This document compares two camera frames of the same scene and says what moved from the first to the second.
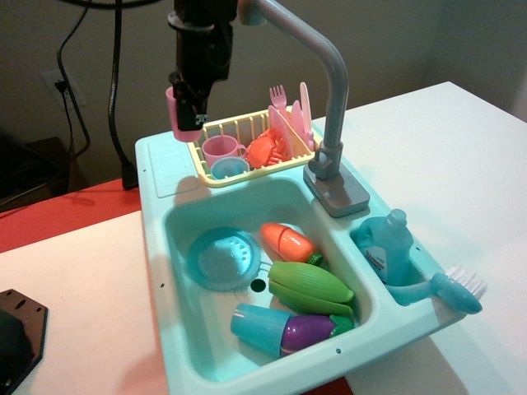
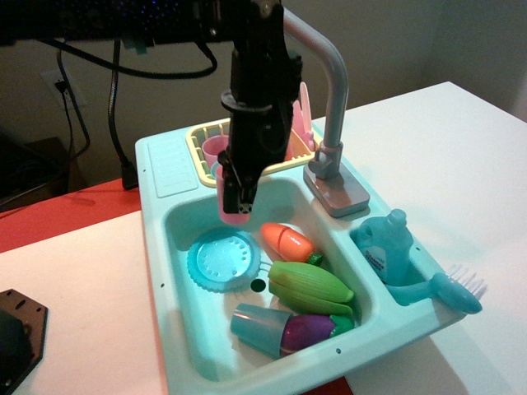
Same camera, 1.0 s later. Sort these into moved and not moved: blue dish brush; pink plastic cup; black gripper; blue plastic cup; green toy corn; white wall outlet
Moved: pink plastic cup; black gripper
Not moved: white wall outlet; blue dish brush; blue plastic cup; green toy corn
